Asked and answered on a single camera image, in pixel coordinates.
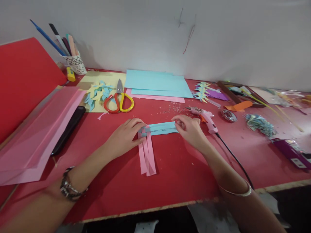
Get round glittery disc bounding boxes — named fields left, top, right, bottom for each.
left=221, top=109, right=238, bottom=123

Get long yellow paper strip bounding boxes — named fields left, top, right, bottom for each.
left=240, top=88, right=285, bottom=122

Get pink paper sheet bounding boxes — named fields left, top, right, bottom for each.
left=126, top=88, right=186, bottom=104

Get red and yellow handled scissors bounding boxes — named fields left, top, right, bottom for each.
left=103, top=78, right=135, bottom=114

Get purple power strip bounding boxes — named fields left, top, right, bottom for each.
left=271, top=138, right=311, bottom=170

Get black power cable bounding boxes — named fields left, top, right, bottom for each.
left=214, top=132, right=255, bottom=190

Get heap of clear plastic wrap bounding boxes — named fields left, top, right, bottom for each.
left=268, top=89, right=311, bottom=108

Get thin wooden stick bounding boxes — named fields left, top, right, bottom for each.
left=274, top=104, right=305, bottom=133

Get yellow glue stick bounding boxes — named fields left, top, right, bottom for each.
left=66, top=67, right=76, bottom=82

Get brown wooden tray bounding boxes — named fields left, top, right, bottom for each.
left=216, top=80, right=268, bottom=108

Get scattered paper crumbs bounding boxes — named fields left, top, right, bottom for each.
left=150, top=101, right=186, bottom=117

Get folded pink paper sheets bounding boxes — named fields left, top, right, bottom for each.
left=0, top=86, right=87, bottom=187

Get long black case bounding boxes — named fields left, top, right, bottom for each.
left=49, top=105, right=87, bottom=157

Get white patterned pen cup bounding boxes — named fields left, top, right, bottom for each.
left=59, top=50, right=88, bottom=75

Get pink and green pen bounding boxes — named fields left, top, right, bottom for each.
left=65, top=33, right=80, bottom=56

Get orange paper cutout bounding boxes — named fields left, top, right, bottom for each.
left=223, top=100, right=253, bottom=113

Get large red paper sheet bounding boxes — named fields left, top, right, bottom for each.
left=0, top=37, right=68, bottom=146

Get person's right hand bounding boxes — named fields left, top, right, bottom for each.
left=171, top=114, right=209, bottom=153

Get person's right fingers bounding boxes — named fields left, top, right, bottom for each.
left=175, top=121, right=188, bottom=134

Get black marker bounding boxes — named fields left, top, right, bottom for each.
left=48, top=23, right=69, bottom=56

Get blue paper strip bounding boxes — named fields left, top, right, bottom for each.
left=144, top=126, right=178, bottom=132
left=138, top=129, right=179, bottom=136
left=145, top=122, right=177, bottom=128

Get blue and yellow paper garland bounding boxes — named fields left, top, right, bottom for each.
left=193, top=81, right=211, bottom=104

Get blue pencil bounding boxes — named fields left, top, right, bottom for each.
left=29, top=19, right=67, bottom=57

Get pile of cut paper pieces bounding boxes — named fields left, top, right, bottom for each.
left=83, top=81, right=115, bottom=112

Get teal fringed paper ornament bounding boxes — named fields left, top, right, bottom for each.
left=244, top=113, right=278, bottom=138

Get purple paper piece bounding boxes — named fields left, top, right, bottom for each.
left=206, top=87, right=230, bottom=101

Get yellow paper sheet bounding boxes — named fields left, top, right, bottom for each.
left=76, top=70, right=127, bottom=114

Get pink glue gun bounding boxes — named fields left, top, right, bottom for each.
left=185, top=105, right=219, bottom=135

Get stack of blue paper sheets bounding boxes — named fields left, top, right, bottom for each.
left=124, top=69, right=194, bottom=98

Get person's right index finger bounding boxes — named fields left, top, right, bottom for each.
left=171, top=114, right=189, bottom=124

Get person's left hand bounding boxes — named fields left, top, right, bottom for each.
left=104, top=118, right=148, bottom=160

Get person's left index finger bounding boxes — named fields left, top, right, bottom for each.
left=130, top=118, right=148, bottom=129

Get dark maroon pen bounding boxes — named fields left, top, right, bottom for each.
left=62, top=37, right=72, bottom=56

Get pink paper strip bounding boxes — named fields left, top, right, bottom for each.
left=143, top=127, right=153, bottom=177
left=138, top=132, right=148, bottom=175
left=146, top=127, right=157, bottom=175

